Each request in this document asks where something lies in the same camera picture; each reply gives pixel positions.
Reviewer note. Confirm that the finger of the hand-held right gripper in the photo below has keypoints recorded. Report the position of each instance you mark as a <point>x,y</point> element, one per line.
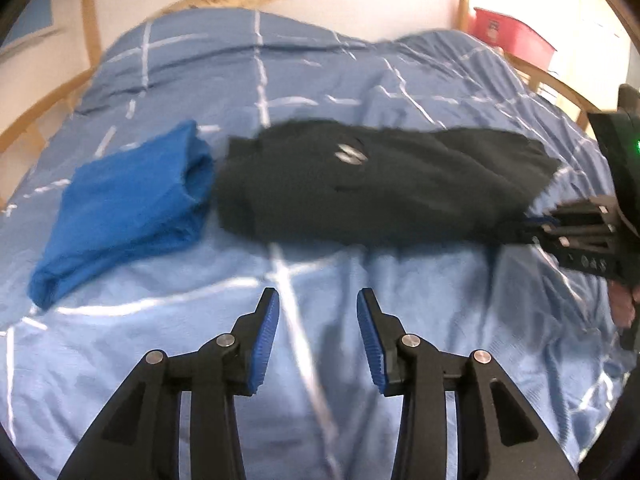
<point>575,210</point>
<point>535,235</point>

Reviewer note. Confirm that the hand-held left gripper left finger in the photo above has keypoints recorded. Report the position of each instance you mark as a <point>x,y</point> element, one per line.
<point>265,340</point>

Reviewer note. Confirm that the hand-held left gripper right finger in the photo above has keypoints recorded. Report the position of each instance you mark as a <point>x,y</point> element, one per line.
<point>372,345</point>

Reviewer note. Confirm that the black pants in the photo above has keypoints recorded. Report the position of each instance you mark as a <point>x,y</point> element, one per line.
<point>400,185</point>

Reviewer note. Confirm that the person's right hand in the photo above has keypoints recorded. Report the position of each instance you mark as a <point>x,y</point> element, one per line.
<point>624,306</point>

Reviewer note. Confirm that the red storage bin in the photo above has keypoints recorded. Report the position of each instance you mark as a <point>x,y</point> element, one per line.
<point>515,35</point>

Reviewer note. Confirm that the folded blue garment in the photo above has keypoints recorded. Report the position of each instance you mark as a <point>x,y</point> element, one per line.
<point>125,200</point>

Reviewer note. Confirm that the blue checked blanket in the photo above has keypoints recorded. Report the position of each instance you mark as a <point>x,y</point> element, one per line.
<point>300,70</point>

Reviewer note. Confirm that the blue window blind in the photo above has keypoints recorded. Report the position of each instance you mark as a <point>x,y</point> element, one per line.
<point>30,20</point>

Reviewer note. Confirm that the wooden bunk bed frame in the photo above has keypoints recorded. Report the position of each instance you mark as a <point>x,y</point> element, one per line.
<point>90,25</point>

